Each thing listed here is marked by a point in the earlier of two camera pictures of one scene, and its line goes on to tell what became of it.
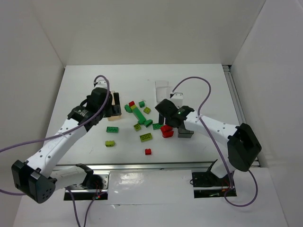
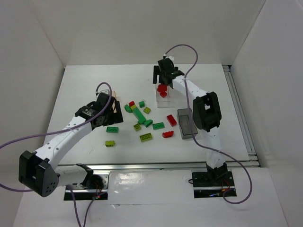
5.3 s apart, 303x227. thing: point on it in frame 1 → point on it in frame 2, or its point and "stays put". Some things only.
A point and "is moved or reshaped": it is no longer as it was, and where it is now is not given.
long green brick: x=138 y=116 stays put
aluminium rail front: x=156 y=166 stays put
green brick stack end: x=128 y=109 stays put
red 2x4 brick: x=166 y=128 is moved or reshaped
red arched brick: x=167 y=134 stays put
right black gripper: x=174 y=122 → x=162 y=77
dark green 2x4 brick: x=113 y=129 stays put
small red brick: x=147 y=152 → x=162 y=88
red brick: x=131 y=103 stays put
